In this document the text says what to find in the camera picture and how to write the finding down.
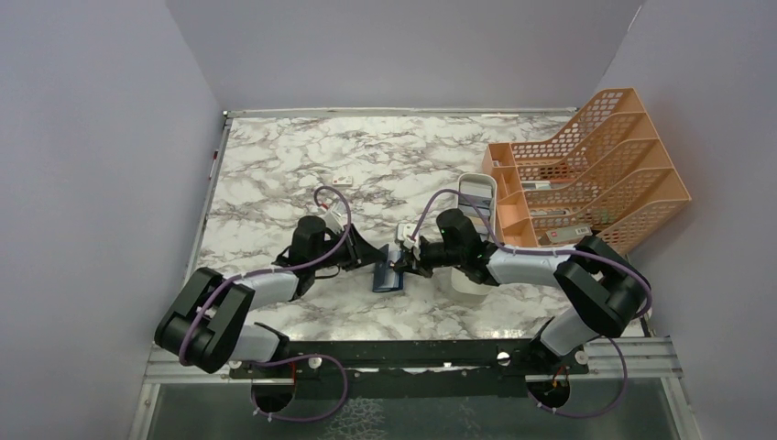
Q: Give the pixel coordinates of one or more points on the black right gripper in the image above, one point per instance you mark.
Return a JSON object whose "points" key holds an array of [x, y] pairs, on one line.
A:
{"points": [[410, 258]]}

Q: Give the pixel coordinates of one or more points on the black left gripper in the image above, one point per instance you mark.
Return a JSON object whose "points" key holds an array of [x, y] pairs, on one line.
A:
{"points": [[360, 252]]}

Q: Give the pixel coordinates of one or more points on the blue leather card holder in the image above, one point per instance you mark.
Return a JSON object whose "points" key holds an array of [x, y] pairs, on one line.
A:
{"points": [[385, 278]]}

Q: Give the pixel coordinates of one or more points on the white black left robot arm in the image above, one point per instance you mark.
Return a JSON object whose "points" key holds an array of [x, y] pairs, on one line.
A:
{"points": [[206, 324]]}

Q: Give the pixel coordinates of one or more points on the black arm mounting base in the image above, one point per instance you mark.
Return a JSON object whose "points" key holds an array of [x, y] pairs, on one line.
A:
{"points": [[305, 382]]}

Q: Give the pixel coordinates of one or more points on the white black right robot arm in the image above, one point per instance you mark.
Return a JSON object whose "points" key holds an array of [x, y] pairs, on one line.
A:
{"points": [[605, 292]]}

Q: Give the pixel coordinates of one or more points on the small white red card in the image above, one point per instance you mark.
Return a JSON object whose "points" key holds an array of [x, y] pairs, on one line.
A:
{"points": [[342, 180]]}

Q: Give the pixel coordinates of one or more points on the white oblong plastic tray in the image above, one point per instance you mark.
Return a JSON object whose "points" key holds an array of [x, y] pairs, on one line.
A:
{"points": [[466, 280]]}

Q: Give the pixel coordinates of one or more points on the grey red box in organizer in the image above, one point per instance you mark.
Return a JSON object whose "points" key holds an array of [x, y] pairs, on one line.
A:
{"points": [[571, 233]]}

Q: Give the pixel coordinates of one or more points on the orange mesh file organizer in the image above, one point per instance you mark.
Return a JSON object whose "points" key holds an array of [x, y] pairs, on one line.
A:
{"points": [[606, 170]]}

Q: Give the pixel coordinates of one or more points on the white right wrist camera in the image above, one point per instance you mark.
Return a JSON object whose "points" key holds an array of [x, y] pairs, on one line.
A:
{"points": [[405, 237]]}

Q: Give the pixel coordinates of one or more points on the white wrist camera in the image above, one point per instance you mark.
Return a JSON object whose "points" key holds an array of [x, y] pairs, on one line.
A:
{"points": [[405, 237], [334, 215]]}

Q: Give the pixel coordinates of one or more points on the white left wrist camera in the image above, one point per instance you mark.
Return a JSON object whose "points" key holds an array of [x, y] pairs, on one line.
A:
{"points": [[334, 215]]}

